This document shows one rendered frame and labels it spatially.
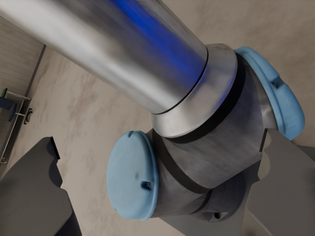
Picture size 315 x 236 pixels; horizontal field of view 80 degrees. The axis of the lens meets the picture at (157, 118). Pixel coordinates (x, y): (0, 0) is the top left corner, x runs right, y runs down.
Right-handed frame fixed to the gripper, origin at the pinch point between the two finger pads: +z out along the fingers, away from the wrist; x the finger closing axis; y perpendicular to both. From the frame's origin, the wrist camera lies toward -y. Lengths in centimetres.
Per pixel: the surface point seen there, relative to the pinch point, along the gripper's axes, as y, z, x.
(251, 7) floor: -12, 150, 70
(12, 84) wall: 179, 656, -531
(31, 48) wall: 69, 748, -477
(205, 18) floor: -6, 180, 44
